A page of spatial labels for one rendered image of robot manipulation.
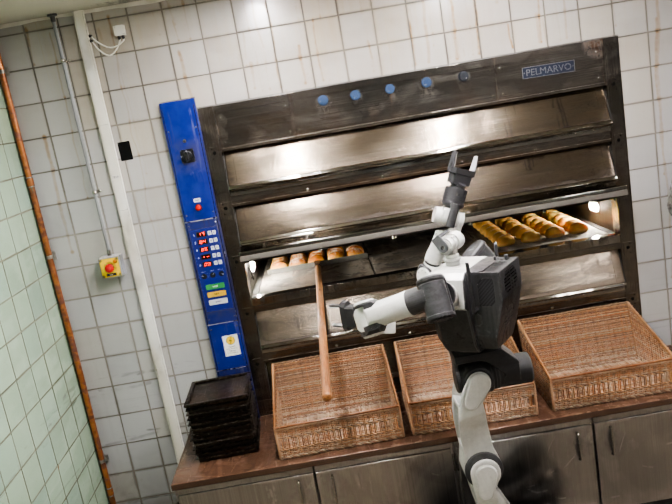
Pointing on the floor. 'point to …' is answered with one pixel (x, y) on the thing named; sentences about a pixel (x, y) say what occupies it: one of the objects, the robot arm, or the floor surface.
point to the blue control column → (192, 186)
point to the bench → (554, 466)
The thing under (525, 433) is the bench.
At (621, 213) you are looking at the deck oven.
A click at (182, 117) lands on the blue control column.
